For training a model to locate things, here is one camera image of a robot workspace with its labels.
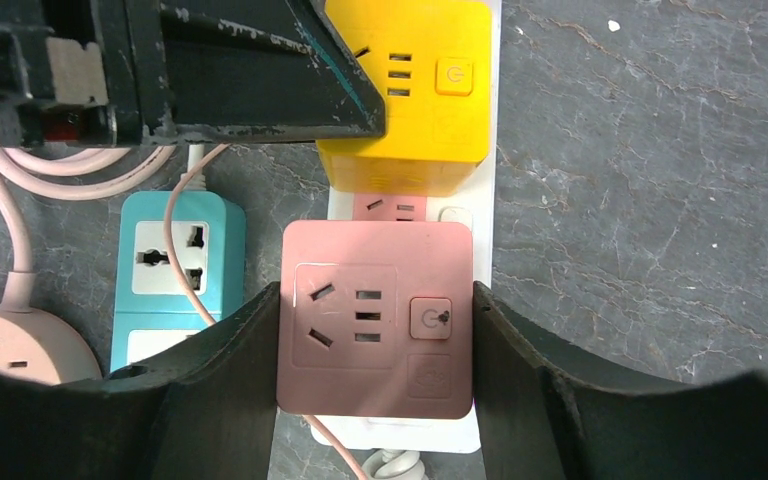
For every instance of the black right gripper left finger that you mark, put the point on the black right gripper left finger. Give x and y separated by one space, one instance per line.
203 409

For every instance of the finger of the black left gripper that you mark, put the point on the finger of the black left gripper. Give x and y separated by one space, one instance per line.
261 72

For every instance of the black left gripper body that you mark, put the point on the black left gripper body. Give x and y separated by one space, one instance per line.
89 73

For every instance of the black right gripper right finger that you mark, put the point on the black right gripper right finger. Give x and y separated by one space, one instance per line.
548 409

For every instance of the teal power strip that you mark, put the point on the teal power strip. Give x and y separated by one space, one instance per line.
200 252

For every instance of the yellow cube socket adapter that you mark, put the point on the yellow cube socket adapter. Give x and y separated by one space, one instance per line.
431 62

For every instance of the round pink socket hub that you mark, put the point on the round pink socket hub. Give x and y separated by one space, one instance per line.
40 347

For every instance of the pink cube socket adapter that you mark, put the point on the pink cube socket adapter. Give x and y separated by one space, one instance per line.
376 319

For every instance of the white long power strip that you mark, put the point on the white long power strip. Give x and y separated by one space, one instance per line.
472 205

